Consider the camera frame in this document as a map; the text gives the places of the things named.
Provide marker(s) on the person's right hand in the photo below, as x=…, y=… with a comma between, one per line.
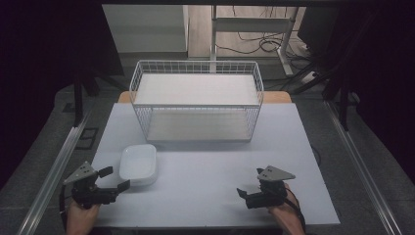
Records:
x=288, y=217

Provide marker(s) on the person's left hand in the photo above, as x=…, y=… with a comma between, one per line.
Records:
x=80, y=220

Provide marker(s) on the white rectangular dish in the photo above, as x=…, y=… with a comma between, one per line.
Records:
x=138, y=164

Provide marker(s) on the black stand leg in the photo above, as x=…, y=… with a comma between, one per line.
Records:
x=78, y=104
x=343, y=104

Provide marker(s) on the white metal desk frame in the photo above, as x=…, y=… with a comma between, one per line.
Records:
x=251, y=24

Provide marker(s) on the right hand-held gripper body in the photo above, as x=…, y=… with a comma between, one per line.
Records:
x=272, y=196

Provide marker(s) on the black floor socket cover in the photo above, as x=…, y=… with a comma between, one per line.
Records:
x=87, y=138

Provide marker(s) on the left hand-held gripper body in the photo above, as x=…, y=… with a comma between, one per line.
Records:
x=85, y=192

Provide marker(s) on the white power strip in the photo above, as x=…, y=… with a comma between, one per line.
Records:
x=308, y=77

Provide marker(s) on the aluminium rail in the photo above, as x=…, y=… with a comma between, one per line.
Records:
x=362, y=169
x=54, y=173

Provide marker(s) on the white cabinet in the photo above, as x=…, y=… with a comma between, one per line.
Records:
x=143, y=27

